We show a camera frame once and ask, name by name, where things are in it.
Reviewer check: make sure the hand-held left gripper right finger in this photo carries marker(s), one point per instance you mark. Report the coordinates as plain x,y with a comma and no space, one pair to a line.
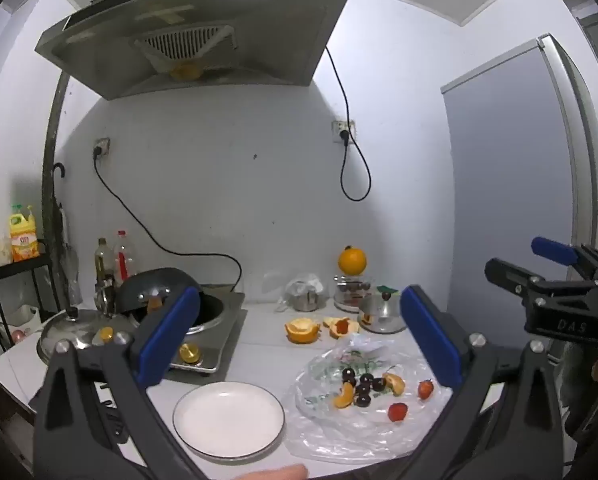
429,330

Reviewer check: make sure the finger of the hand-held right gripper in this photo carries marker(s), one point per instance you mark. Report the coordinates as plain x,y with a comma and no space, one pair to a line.
554,249
509,275

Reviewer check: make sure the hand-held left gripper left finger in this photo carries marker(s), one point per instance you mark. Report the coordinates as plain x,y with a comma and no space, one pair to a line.
169,335

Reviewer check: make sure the red strawberry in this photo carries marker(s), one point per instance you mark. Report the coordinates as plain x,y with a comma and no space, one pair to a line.
398,412
425,389

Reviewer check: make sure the peeled orange segment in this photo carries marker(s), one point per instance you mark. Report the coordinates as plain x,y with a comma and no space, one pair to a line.
344,397
395,383

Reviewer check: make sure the white round plate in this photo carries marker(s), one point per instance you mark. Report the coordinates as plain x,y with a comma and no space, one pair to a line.
229,420

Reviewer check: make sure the clear printed plastic bag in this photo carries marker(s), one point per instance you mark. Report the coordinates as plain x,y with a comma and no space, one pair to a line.
319,435

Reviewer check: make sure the person's left hand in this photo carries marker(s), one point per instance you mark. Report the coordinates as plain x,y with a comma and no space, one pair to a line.
274,473

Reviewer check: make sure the small steel lidded pot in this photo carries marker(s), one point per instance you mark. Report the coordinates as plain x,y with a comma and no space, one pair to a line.
381,315

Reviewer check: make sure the dark wok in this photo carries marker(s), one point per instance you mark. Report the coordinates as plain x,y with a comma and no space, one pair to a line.
149,285

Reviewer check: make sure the steel induction cooker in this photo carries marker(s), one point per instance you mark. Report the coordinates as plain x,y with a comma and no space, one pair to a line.
224,330

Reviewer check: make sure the small green sponge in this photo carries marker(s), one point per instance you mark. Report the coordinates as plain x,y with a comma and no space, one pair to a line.
386,289

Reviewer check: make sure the steel cups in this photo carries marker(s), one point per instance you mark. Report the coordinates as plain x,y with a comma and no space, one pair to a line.
105,300

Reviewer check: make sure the red label bottle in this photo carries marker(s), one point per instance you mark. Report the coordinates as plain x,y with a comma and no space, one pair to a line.
124,260

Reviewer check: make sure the orange peel piece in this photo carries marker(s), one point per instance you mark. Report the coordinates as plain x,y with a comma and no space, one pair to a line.
341,327

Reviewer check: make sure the glass jar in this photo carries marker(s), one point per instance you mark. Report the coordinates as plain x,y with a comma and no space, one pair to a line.
349,292

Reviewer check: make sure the grey refrigerator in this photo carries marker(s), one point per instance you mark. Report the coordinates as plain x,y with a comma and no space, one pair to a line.
504,170

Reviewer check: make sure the steel wok lid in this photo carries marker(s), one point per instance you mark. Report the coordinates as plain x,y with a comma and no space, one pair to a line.
74,332

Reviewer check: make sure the cooking oil bottle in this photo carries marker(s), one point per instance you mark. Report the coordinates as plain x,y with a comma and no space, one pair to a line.
104,262

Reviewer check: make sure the whole orange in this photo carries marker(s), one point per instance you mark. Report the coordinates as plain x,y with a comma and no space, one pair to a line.
352,261

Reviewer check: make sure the cut orange half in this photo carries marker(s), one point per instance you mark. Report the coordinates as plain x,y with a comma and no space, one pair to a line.
301,331

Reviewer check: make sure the small clear plastic bag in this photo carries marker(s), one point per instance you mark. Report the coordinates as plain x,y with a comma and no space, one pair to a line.
304,282

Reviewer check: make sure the yellow detergent bottle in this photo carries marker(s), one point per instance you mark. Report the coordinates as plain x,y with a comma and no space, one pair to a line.
24,240

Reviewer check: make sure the dark vertical pipe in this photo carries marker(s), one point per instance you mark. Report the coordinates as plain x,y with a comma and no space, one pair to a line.
49,170

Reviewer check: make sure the steel range hood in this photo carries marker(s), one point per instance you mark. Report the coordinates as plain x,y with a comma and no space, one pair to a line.
204,20

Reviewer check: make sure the white wall socket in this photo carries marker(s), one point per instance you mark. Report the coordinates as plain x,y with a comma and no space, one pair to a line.
340,126
102,144

